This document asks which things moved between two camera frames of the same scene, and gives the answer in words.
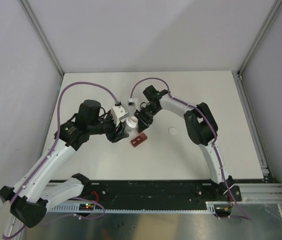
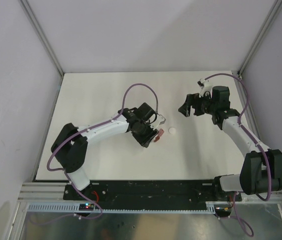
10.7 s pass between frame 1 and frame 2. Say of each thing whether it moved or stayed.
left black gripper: moved
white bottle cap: stayed
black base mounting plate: stayed
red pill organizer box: moved
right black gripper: moved
